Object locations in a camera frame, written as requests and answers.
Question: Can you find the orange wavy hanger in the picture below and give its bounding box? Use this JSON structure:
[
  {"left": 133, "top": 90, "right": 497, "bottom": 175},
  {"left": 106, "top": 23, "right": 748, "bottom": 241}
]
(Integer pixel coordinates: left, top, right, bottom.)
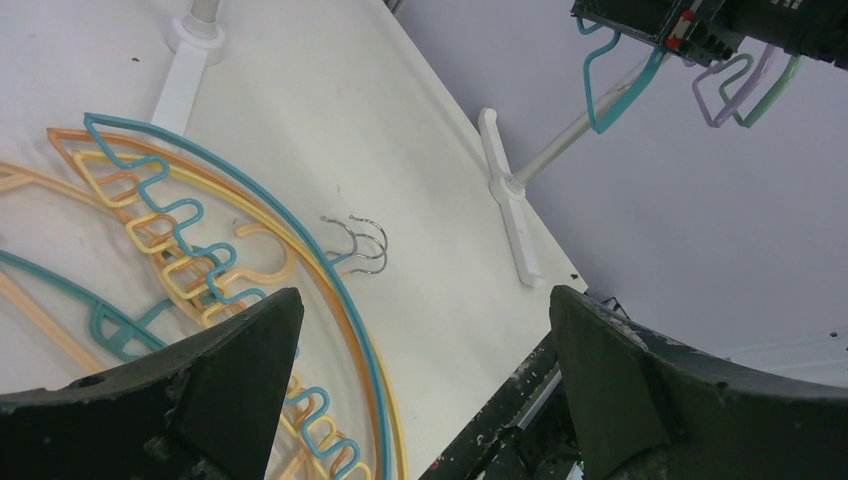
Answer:
[{"left": 47, "top": 128, "right": 399, "bottom": 479}]

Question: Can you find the yellow wavy hanger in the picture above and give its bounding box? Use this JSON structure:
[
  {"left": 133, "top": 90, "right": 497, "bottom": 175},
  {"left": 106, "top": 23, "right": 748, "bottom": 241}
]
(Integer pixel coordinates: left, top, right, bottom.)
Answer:
[{"left": 68, "top": 150, "right": 410, "bottom": 479}]

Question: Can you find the white garment rack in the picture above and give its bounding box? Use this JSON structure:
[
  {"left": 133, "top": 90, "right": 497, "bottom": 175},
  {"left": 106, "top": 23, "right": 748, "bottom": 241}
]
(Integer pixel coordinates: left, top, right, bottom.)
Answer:
[{"left": 151, "top": 1, "right": 646, "bottom": 287}]

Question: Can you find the teal plastic hanger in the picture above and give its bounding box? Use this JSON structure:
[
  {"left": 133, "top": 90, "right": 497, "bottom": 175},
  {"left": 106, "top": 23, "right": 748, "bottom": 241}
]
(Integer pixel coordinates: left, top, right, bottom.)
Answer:
[{"left": 1, "top": 250, "right": 174, "bottom": 362}]

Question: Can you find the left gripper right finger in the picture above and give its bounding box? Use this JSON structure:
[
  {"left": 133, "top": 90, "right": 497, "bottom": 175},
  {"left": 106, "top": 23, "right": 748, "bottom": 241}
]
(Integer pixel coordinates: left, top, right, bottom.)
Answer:
[{"left": 549, "top": 285, "right": 847, "bottom": 479}]

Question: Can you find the purple wavy hanger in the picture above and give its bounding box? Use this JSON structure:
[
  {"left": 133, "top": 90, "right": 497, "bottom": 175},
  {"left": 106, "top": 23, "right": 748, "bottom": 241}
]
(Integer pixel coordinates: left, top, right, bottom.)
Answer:
[{"left": 691, "top": 45, "right": 777, "bottom": 128}]

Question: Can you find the blue wavy hanger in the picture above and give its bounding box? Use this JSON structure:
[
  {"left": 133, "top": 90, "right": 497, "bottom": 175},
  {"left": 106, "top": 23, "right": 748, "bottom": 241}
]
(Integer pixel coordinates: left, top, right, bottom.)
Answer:
[
  {"left": 582, "top": 30, "right": 670, "bottom": 134},
  {"left": 84, "top": 112, "right": 409, "bottom": 479}
]

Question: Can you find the green wavy hanger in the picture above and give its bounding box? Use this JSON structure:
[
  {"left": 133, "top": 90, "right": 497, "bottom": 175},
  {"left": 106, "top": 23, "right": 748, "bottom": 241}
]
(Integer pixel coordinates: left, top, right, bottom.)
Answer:
[{"left": 719, "top": 53, "right": 803, "bottom": 129}]

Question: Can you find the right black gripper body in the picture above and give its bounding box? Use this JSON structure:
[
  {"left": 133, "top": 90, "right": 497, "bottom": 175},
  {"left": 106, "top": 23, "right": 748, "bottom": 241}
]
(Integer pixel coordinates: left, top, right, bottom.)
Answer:
[{"left": 571, "top": 0, "right": 847, "bottom": 70}]

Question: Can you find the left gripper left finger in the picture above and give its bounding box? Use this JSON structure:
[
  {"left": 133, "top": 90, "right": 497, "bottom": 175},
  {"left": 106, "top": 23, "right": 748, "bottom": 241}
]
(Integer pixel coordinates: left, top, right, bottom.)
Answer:
[{"left": 1, "top": 288, "right": 304, "bottom": 479}]

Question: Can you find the peach plastic hanger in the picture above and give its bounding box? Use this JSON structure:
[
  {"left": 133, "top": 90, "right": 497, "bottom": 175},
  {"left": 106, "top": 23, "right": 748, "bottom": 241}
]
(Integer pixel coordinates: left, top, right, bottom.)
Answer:
[{"left": 0, "top": 158, "right": 301, "bottom": 376}]

